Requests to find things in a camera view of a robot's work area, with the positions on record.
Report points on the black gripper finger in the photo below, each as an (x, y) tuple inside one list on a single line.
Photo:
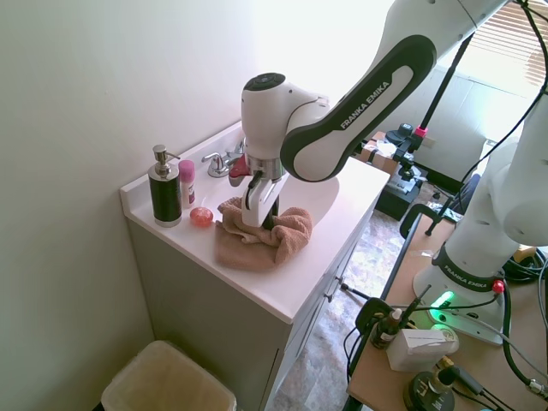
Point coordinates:
[(274, 214)]

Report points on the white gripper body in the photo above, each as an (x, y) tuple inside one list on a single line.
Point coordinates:
[(252, 210)]

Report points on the tan pink towel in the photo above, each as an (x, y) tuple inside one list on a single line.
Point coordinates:
[(252, 252)]

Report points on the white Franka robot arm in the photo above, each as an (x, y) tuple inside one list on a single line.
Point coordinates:
[(342, 128)]

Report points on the white vanity sink top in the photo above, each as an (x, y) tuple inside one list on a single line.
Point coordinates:
[(265, 287)]

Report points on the pink round soap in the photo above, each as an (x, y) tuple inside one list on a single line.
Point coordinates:
[(202, 217)]

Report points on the pink deodorant bottle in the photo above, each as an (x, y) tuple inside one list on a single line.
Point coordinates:
[(187, 188)]

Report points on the black chrome soap dispenser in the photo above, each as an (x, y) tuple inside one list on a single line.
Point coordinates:
[(164, 197)]

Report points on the grey vanity cabinet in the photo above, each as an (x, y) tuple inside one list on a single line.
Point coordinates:
[(205, 299)]

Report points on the cardboard box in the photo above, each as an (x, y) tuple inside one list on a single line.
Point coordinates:
[(379, 156)]

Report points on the black equipment case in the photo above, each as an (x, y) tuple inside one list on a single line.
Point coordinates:
[(400, 192)]

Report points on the black C-clamp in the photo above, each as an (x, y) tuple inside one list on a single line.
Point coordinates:
[(413, 216), (370, 310)]

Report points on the white paper scrap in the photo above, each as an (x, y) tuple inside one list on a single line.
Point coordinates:
[(421, 253)]

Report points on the brown dropper bottle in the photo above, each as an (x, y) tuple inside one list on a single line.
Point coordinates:
[(385, 331)]

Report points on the red clamp block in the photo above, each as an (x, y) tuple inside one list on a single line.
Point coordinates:
[(421, 132)]

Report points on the trash bin with liner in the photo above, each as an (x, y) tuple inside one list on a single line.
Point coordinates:
[(171, 381)]

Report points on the small white box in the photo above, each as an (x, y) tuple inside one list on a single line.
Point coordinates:
[(415, 349)]

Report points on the black round weighted base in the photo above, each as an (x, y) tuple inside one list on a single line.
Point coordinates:
[(428, 391)]

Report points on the yellow emergency stop box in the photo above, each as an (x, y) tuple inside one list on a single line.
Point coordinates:
[(524, 256)]

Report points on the window blinds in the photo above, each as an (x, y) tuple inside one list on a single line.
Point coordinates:
[(514, 43)]

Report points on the wrist camera with red mount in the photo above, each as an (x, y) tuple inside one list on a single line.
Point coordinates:
[(240, 169)]

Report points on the black camera stand pole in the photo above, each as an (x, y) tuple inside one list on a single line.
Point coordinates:
[(449, 77)]

